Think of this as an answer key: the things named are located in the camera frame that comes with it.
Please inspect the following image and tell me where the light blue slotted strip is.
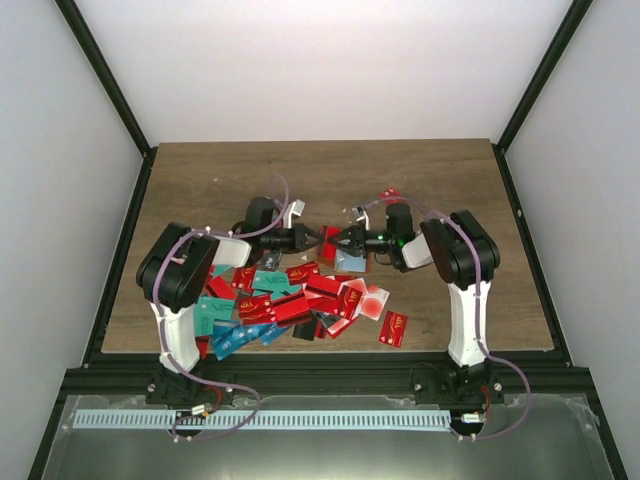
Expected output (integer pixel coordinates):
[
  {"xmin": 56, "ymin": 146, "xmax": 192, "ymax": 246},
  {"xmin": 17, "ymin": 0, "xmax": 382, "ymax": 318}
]
[{"xmin": 73, "ymin": 409, "xmax": 451, "ymax": 432}]

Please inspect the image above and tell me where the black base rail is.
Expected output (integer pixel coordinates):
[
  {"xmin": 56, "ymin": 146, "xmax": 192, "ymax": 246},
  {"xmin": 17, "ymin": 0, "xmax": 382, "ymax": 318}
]
[{"xmin": 60, "ymin": 351, "xmax": 597, "ymax": 406}]

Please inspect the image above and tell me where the teal VIP card centre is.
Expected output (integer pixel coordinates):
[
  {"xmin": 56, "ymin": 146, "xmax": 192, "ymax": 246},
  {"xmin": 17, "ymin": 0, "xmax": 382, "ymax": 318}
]
[{"xmin": 252, "ymin": 270, "xmax": 301, "ymax": 296}]

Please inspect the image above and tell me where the blue card front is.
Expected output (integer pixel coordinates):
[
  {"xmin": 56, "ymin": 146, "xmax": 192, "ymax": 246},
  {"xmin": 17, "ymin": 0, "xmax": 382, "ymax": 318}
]
[{"xmin": 211, "ymin": 324, "xmax": 271, "ymax": 361}]

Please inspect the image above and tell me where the teal card left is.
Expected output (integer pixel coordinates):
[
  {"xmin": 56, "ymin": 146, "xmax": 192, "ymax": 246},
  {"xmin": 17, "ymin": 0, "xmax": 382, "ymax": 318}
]
[{"xmin": 193, "ymin": 296, "xmax": 235, "ymax": 336}]

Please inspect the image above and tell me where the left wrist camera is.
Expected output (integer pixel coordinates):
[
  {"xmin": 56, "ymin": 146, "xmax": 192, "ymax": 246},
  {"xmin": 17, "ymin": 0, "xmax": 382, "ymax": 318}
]
[{"xmin": 285, "ymin": 199, "xmax": 306, "ymax": 221}]

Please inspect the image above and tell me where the black VIP card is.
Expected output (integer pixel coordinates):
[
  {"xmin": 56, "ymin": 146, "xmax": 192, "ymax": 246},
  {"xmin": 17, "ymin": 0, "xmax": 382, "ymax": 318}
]
[{"xmin": 259, "ymin": 251, "xmax": 283, "ymax": 271}]

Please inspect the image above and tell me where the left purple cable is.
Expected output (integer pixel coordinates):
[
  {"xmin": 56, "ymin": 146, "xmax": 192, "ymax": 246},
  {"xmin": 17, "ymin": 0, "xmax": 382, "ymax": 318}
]
[{"xmin": 152, "ymin": 173, "xmax": 292, "ymax": 444}]

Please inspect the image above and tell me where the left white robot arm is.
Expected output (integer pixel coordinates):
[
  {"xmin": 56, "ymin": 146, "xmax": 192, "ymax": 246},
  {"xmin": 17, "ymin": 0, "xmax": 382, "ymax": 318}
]
[{"xmin": 136, "ymin": 197, "xmax": 319, "ymax": 404}]

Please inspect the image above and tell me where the red VIP card right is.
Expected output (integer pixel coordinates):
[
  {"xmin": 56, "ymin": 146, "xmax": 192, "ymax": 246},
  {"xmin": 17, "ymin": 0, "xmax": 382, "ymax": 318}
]
[{"xmin": 379, "ymin": 310, "xmax": 409, "ymax": 348}]

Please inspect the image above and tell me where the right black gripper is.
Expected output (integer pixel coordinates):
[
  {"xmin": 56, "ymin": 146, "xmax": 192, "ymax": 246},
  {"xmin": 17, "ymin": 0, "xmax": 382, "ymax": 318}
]
[{"xmin": 327, "ymin": 223, "xmax": 395, "ymax": 260}]

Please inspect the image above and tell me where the red gold VIP card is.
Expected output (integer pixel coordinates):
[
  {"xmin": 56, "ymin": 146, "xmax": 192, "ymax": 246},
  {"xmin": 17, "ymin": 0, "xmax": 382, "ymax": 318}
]
[{"xmin": 238, "ymin": 294, "xmax": 277, "ymax": 326}]

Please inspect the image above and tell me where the lone red card far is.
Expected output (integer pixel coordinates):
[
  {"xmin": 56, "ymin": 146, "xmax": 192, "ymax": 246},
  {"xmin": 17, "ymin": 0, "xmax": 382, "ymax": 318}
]
[{"xmin": 379, "ymin": 188, "xmax": 400, "ymax": 202}]

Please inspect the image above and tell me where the white red circle card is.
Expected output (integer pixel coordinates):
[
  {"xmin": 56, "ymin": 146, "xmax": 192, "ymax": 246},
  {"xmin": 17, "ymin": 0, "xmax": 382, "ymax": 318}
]
[{"xmin": 358, "ymin": 285, "xmax": 390, "ymax": 321}]

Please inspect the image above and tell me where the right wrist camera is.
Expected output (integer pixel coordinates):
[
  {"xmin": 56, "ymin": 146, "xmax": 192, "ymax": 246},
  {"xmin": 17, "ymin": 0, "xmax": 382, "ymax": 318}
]
[{"xmin": 351, "ymin": 206, "xmax": 370, "ymax": 230}]

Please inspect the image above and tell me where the red gold card upper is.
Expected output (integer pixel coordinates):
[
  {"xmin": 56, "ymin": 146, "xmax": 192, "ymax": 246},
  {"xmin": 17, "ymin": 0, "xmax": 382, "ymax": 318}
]
[{"xmin": 285, "ymin": 261, "xmax": 320, "ymax": 285}]

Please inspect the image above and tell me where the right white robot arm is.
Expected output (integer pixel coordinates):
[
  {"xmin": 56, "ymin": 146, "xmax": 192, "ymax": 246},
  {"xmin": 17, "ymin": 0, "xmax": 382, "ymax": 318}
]
[{"xmin": 328, "ymin": 197, "xmax": 501, "ymax": 403}]

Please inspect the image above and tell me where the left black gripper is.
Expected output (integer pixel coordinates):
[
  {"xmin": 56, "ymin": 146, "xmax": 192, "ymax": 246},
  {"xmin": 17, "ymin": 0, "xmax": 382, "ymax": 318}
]
[{"xmin": 261, "ymin": 223, "xmax": 324, "ymax": 254}]

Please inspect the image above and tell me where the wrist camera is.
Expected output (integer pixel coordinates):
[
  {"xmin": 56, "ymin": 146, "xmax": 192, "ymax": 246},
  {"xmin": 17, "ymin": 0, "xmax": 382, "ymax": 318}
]
[
  {"xmin": 285, "ymin": 199, "xmax": 306, "ymax": 221},
  {"xmin": 351, "ymin": 206, "xmax": 370, "ymax": 230}
]

